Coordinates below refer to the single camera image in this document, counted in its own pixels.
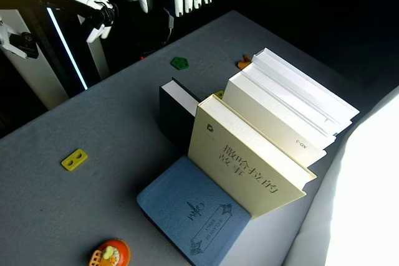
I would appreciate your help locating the black book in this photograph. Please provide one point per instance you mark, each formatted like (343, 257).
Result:
(174, 116)

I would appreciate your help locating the white EVERO book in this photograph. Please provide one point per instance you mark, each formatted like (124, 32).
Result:
(280, 97)

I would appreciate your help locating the plain white book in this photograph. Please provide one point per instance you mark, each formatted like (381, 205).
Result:
(265, 116)

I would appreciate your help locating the cream book with Chinese title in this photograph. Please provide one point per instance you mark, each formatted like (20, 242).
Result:
(212, 147)

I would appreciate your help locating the blue ornate-cover book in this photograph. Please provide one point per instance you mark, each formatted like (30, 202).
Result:
(187, 203)

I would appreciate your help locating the green pentagon block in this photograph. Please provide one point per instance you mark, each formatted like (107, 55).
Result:
(184, 64)

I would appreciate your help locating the white robot body column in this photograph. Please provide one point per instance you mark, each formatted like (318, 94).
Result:
(31, 69)

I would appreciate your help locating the small orange block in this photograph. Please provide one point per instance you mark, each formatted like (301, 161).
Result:
(243, 63)

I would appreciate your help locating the yellow triangle block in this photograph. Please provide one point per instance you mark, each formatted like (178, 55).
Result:
(219, 94)

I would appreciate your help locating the grey table cloth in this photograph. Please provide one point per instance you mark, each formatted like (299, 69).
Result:
(109, 122)

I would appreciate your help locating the yellow two-hole block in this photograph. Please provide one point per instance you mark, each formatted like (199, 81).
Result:
(74, 159)

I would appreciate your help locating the white backdrop sheet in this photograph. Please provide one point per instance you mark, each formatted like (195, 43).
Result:
(358, 185)

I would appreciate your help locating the orange toy cake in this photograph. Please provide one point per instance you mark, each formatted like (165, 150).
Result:
(109, 252)

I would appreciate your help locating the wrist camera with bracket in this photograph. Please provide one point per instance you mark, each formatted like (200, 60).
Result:
(25, 43)

